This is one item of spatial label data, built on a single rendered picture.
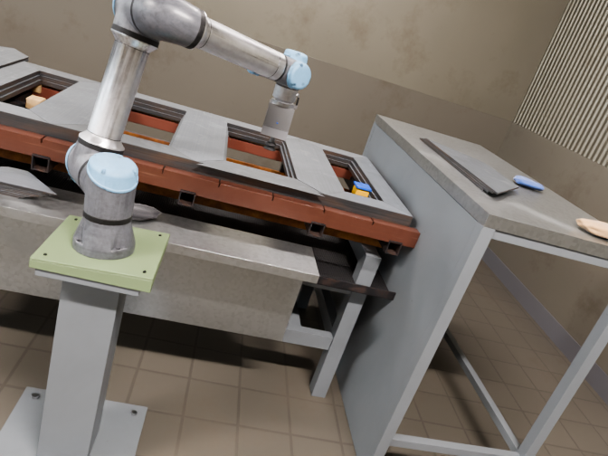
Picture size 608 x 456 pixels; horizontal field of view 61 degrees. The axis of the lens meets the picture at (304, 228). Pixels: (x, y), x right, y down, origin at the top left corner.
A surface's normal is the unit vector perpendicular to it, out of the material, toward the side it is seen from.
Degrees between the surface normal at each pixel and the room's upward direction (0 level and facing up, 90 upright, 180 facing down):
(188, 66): 90
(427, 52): 90
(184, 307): 90
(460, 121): 90
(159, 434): 0
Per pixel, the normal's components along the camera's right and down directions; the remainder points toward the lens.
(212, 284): 0.11, 0.41
